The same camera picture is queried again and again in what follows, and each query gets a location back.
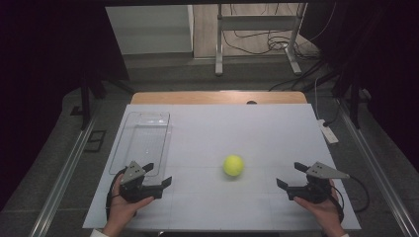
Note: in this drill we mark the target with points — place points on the black stand leg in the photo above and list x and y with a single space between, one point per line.
86 105
355 102

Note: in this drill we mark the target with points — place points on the person's left hand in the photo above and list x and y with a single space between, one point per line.
120 210

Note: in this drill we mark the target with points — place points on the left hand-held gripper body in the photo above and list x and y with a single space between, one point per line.
133 189

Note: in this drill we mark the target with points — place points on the black curtain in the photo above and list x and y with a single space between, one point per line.
39 82
385 65

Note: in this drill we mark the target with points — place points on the person's right hand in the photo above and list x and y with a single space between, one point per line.
321 212

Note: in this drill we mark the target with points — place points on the white power strip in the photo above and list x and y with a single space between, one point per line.
327 131

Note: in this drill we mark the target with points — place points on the yellow tennis ball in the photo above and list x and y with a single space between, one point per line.
233 165

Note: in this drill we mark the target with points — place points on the aluminium floor rail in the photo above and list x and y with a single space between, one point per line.
62 184
378 174

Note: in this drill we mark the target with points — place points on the black rectangular floor frame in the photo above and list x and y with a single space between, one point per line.
95 141

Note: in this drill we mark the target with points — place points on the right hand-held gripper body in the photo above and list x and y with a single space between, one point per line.
313 189

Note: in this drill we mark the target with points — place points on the white cabinet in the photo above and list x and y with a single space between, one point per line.
151 29

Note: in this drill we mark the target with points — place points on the grey metal stand frame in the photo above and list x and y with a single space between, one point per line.
257 23

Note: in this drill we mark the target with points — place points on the wooden table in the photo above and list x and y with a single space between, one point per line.
197 98

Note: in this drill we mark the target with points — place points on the clear plastic tray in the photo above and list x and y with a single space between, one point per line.
145 141

